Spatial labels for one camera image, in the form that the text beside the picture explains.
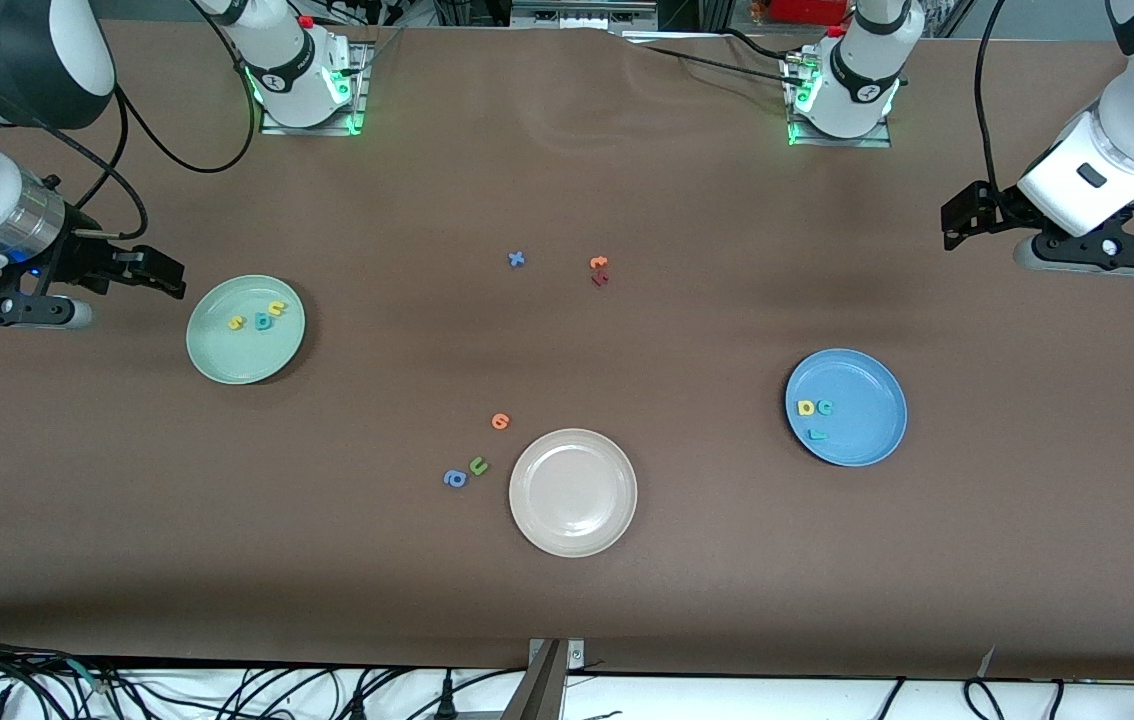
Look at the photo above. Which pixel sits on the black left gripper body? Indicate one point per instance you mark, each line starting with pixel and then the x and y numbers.
pixel 1004 209

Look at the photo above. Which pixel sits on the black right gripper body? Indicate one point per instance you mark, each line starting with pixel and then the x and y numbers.
pixel 84 256

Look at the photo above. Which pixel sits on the green plate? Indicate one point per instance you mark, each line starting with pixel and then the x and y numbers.
pixel 237 350

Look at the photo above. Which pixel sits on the blue plate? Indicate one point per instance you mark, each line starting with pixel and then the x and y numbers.
pixel 862 440

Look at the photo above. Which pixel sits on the red box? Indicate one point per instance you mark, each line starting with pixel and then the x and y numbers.
pixel 807 10

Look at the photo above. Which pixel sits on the brown table cover sheet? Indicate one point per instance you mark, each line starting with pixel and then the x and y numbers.
pixel 227 550

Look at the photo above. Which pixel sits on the blue letter a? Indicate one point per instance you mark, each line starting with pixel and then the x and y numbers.
pixel 455 479

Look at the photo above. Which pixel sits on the grey metal device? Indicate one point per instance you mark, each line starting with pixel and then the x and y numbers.
pixel 582 14

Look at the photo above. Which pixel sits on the beige plate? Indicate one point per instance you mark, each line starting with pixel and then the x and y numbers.
pixel 573 492

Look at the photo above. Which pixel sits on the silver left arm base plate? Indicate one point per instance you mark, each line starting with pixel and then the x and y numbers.
pixel 827 142

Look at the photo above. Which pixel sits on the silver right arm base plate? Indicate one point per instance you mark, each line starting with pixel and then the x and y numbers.
pixel 363 110

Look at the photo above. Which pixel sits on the dark grey metal post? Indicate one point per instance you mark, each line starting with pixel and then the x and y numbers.
pixel 537 690

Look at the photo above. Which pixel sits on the silver corner bracket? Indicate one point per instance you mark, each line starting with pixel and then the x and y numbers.
pixel 576 655

